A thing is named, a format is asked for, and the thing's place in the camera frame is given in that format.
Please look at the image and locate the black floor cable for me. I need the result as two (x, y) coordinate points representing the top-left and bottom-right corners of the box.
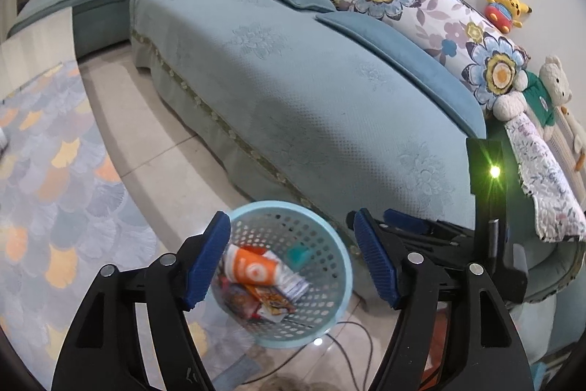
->
(256, 320), (381, 391)

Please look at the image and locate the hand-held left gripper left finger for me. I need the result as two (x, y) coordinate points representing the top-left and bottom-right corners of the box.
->
(50, 211), (232, 391)

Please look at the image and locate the colourful snack packet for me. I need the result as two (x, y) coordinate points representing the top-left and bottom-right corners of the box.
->
(229, 283), (296, 323)

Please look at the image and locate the blue fabric sofa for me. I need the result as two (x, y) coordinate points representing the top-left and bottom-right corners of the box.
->
(9, 0), (586, 309)

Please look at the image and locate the floral quilted cloth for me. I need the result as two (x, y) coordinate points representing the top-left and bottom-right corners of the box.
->
(504, 116), (586, 243)

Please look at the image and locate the light blue plastic wastebasket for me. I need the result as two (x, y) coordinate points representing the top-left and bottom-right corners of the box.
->
(211, 201), (354, 348)

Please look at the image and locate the orange white paper cup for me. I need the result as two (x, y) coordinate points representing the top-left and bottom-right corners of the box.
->
(222, 245), (281, 284)

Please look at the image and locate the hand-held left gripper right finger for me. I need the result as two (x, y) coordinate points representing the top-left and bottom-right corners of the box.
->
(352, 208), (536, 391)

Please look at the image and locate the yellow plush toy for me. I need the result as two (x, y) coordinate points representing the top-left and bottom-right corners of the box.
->
(485, 0), (533, 34)

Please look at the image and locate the patterned tablecloth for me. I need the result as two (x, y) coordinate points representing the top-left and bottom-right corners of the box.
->
(0, 61), (211, 373)

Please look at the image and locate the teal plastic piece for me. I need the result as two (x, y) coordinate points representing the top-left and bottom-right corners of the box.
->
(288, 245), (312, 269)

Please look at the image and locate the white teddy bear green shirt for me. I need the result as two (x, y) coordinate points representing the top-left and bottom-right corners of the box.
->
(492, 56), (578, 130)

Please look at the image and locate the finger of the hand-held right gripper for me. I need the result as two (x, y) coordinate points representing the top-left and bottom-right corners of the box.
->
(383, 209), (477, 241)
(378, 222), (477, 272)

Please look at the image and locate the white plush toy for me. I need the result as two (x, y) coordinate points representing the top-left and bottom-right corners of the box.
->
(561, 104), (586, 172)

